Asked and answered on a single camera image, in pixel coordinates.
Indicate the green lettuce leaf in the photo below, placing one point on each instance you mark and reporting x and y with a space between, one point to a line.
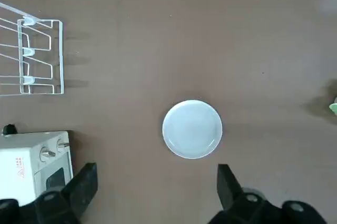
333 109

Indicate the white toaster oven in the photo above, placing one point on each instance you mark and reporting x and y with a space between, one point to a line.
15 171

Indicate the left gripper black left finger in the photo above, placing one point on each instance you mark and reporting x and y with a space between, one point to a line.
65 203

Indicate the large shallow grey dish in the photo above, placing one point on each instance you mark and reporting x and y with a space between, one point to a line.
192 129

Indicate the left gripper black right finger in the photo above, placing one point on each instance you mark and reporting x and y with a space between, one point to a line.
245 208

